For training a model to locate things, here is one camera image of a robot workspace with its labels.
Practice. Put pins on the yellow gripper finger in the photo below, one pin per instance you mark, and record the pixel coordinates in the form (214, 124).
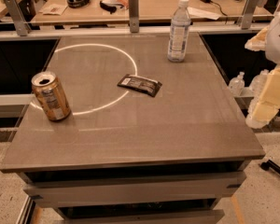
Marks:
(258, 41)
(266, 103)

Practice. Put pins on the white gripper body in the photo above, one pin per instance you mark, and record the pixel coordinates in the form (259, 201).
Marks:
(279, 37)

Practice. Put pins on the black rxbar chocolate wrapper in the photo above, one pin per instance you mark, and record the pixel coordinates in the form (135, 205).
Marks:
(142, 84)

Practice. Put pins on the small plastic bottle behind table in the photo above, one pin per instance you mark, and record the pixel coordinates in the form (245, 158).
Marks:
(237, 84)

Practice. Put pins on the clear plastic water bottle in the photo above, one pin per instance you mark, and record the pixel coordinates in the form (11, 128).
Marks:
(179, 32)

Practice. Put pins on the white paper sheet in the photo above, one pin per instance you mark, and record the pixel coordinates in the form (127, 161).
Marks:
(203, 14)

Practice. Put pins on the black chair leg caster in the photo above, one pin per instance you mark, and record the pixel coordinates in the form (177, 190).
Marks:
(266, 165)

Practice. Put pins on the upper cabinet drawer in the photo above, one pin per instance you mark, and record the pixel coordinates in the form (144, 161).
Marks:
(146, 189)

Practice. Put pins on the gold soda can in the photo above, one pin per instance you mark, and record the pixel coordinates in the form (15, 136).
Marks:
(49, 92)

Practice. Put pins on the grey metal bracket right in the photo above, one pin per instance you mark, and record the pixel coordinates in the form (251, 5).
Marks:
(248, 12)

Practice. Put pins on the grey metal bracket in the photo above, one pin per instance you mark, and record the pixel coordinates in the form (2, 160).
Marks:
(248, 12)
(21, 26)
(134, 16)

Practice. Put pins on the grey metal bracket middle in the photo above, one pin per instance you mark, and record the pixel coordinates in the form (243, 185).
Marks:
(134, 16)

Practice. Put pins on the grey metal bracket left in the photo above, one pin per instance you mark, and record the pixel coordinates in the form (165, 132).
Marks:
(21, 26)

